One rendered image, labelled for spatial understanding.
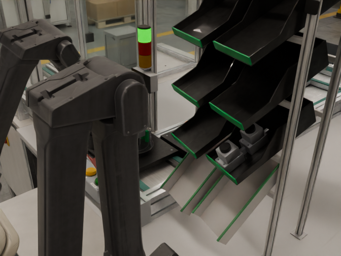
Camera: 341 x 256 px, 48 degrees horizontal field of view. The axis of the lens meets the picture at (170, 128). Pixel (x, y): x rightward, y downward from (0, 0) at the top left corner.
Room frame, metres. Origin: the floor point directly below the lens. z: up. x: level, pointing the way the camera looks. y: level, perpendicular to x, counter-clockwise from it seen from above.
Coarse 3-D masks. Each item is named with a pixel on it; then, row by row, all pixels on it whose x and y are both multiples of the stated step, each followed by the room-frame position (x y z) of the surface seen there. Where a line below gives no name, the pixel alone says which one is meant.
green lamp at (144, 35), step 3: (138, 30) 1.41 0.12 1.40; (141, 30) 1.40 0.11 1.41; (144, 30) 1.39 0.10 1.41; (147, 30) 1.40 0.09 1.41; (150, 30) 1.41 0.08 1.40; (138, 33) 1.41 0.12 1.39; (141, 33) 1.40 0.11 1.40; (144, 33) 1.39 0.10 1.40; (147, 33) 1.40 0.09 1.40; (150, 33) 1.41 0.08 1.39; (138, 36) 1.41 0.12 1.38; (141, 36) 1.40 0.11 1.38; (144, 36) 1.39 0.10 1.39; (147, 36) 1.40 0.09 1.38; (150, 36) 1.41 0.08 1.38; (138, 39) 1.41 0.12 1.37; (141, 39) 1.40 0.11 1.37; (144, 39) 1.39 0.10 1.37; (147, 39) 1.40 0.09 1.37; (150, 39) 1.41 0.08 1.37; (141, 42) 1.40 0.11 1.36; (144, 42) 1.39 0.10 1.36; (147, 42) 1.40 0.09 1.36
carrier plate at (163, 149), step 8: (152, 136) 1.37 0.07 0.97; (160, 144) 1.31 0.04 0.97; (168, 144) 1.31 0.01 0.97; (152, 152) 1.25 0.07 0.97; (160, 152) 1.25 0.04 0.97; (168, 152) 1.25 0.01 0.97; (176, 152) 1.25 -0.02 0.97; (144, 160) 1.19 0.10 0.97; (152, 160) 1.19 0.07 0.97; (160, 160) 1.20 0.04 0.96; (144, 168) 1.15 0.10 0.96
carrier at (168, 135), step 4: (168, 132) 1.40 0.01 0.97; (160, 136) 1.37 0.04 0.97; (164, 136) 1.37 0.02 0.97; (168, 136) 1.37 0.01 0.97; (172, 136) 1.37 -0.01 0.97; (164, 140) 1.35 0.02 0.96; (168, 140) 1.34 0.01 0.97; (172, 140) 1.34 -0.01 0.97; (172, 144) 1.32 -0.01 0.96; (176, 144) 1.31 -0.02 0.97; (176, 148) 1.30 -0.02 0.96; (180, 148) 1.28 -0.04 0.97; (184, 148) 1.28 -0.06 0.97; (184, 152) 1.26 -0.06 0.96
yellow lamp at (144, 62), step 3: (150, 54) 1.41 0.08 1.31; (141, 57) 1.40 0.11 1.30; (144, 57) 1.39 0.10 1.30; (147, 57) 1.40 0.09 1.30; (150, 57) 1.41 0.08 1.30; (141, 60) 1.40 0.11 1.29; (144, 60) 1.39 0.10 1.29; (147, 60) 1.40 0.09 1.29; (150, 60) 1.41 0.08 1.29; (141, 63) 1.40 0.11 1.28; (144, 63) 1.39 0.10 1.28; (147, 63) 1.40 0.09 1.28; (150, 63) 1.41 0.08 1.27; (141, 66) 1.40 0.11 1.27; (144, 66) 1.39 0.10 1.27; (147, 66) 1.40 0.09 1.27; (150, 66) 1.41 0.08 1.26
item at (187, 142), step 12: (216, 96) 1.07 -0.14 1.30; (204, 108) 1.05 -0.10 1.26; (192, 120) 1.03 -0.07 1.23; (204, 120) 1.03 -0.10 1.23; (216, 120) 1.01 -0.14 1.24; (180, 132) 1.01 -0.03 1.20; (192, 132) 0.99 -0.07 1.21; (204, 132) 0.98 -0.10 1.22; (216, 132) 0.96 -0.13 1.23; (228, 132) 0.94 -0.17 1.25; (180, 144) 0.96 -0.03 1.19; (192, 144) 0.95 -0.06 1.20; (204, 144) 0.93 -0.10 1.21
